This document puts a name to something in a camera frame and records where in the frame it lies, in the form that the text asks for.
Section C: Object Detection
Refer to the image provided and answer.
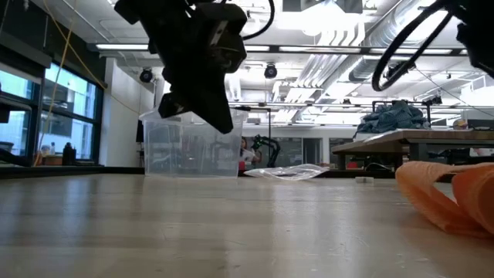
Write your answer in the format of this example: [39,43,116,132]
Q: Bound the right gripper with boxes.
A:
[456,0,494,78]

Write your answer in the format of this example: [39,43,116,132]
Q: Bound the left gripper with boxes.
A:
[114,0,248,135]

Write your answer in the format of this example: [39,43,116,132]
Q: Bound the clear plastic container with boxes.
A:
[139,107,248,179]

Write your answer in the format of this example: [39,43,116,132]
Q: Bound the clear plastic bag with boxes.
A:
[243,164,330,181]

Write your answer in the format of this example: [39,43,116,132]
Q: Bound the orange elastic bandage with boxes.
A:
[395,161,494,239]

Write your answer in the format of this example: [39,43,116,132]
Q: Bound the large window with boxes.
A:
[0,63,103,163]

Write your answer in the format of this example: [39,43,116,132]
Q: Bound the blue cloth pile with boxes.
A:
[357,100,430,134]

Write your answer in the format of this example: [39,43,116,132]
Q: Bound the black bottle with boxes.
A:
[62,142,77,167]

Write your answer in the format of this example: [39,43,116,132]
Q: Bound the ceiling light strip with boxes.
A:
[95,43,470,55]

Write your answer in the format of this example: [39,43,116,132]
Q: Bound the wooden background table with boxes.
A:
[331,129,494,171]

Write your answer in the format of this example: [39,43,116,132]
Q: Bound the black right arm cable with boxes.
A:
[371,0,458,93]

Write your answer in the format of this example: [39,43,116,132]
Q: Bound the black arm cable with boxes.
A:
[242,0,276,42]
[371,0,458,93]

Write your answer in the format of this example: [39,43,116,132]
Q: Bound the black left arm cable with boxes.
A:
[242,0,276,42]

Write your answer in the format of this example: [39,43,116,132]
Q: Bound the silver ventilation duct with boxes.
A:
[300,0,437,92]

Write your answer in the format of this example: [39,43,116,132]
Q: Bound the yellow hanging cable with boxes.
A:
[32,0,140,167]

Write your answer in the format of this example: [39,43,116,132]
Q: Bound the black aluminium frame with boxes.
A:
[0,164,494,188]

